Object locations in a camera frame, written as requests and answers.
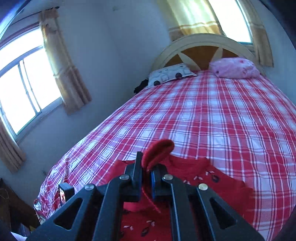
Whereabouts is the red knitted sweater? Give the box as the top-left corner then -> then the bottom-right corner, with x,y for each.
53,138 -> 255,241

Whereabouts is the dark wooden furniture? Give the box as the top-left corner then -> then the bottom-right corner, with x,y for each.
1,178 -> 40,236

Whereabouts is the beige curtain lower left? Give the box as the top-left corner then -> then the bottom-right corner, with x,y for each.
0,118 -> 26,173

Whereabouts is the beige side window curtain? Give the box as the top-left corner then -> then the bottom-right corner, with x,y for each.
39,9 -> 92,114

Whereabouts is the red plaid bed sheet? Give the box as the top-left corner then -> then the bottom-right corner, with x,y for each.
34,71 -> 295,240

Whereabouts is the side window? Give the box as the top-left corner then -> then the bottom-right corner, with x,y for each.
1,27 -> 62,141

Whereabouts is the black cloth beside pillow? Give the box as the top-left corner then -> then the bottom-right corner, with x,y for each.
133,79 -> 149,94

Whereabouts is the white patterned pillow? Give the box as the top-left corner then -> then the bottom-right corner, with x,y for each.
147,63 -> 197,88

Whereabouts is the pink pillow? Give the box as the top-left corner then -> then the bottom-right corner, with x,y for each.
209,57 -> 260,79

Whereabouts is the cream wooden headboard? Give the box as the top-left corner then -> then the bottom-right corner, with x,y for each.
151,34 -> 265,75

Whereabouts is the yellow curtain behind headboard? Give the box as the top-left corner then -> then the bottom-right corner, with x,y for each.
166,0 -> 225,41

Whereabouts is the headboard window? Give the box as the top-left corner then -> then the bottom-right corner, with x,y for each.
209,0 -> 252,44

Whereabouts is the beige curtain right of headboard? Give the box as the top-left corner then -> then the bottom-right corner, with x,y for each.
239,0 -> 274,67

